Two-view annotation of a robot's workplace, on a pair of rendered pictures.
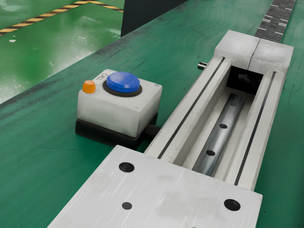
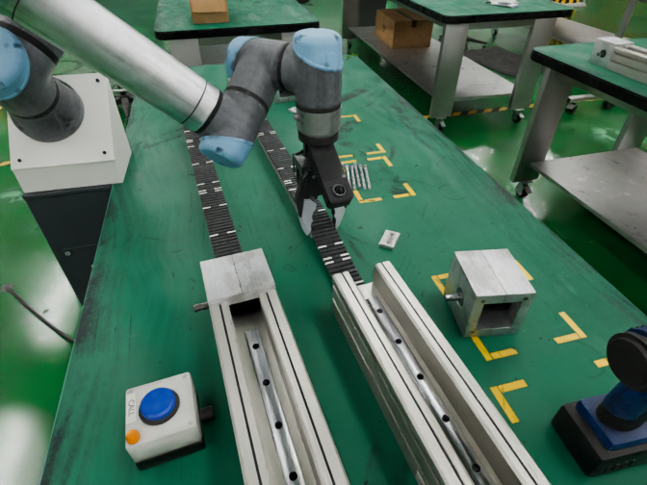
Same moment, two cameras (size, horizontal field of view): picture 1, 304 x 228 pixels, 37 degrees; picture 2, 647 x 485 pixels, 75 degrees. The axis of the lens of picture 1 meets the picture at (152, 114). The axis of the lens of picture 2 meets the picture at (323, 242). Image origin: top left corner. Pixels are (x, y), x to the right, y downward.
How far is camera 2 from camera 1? 0.27 m
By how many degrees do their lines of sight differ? 30
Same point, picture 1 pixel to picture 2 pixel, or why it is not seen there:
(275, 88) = (280, 315)
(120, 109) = (176, 435)
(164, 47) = (135, 284)
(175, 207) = not seen: outside the picture
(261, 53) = (245, 279)
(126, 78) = (160, 399)
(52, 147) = not seen: outside the picture
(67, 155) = not seen: outside the picture
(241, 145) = (303, 415)
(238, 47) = (223, 285)
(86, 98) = (138, 447)
